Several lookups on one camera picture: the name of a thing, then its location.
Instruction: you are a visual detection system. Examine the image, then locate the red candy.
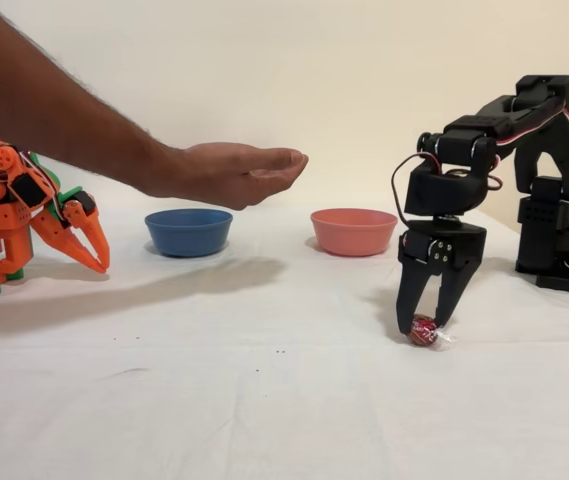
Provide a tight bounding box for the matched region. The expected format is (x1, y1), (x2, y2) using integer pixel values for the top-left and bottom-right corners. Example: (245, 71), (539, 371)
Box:
(405, 312), (458, 349)

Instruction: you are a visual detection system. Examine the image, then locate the person's bare forearm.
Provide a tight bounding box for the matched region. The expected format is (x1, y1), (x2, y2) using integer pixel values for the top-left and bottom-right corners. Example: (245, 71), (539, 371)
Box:
(0, 0), (168, 199)

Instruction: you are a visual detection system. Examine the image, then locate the person's bare hand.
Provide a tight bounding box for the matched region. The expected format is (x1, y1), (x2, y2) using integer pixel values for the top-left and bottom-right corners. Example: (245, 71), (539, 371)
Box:
(155, 141), (311, 212)

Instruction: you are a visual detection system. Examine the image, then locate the pink bowl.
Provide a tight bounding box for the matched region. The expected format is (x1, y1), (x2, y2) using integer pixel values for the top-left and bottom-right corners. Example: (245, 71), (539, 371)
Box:
(309, 207), (399, 258)

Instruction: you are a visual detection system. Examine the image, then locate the blue bowl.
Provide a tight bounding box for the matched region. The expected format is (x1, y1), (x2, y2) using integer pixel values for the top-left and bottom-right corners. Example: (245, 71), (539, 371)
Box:
(144, 207), (234, 259)

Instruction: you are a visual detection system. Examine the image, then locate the white tablecloth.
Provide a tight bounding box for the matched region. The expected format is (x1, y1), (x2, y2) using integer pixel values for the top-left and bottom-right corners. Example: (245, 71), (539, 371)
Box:
(0, 202), (569, 480)

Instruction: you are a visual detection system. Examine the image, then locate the thin servo cable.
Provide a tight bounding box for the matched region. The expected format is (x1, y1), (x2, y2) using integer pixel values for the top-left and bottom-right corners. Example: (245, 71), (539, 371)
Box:
(16, 148), (66, 222)

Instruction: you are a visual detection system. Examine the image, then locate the red white black servo cable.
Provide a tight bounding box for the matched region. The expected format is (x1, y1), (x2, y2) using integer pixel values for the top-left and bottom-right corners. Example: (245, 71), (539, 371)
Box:
(390, 151), (443, 226)

